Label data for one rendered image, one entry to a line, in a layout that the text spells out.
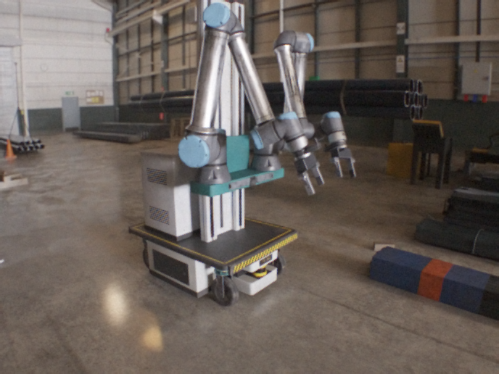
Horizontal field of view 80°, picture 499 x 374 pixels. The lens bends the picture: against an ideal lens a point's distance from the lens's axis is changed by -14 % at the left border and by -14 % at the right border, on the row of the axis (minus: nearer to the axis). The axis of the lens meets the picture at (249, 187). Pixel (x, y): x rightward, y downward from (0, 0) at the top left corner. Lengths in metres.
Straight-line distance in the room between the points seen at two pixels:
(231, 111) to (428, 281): 1.58
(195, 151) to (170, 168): 0.49
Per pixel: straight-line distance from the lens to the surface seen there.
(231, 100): 2.12
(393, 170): 6.19
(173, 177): 1.99
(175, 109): 6.43
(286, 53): 2.01
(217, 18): 1.55
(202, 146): 1.51
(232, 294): 1.92
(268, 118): 1.62
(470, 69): 9.81
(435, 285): 2.25
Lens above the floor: 1.09
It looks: 13 degrees down
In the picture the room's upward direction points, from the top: straight up
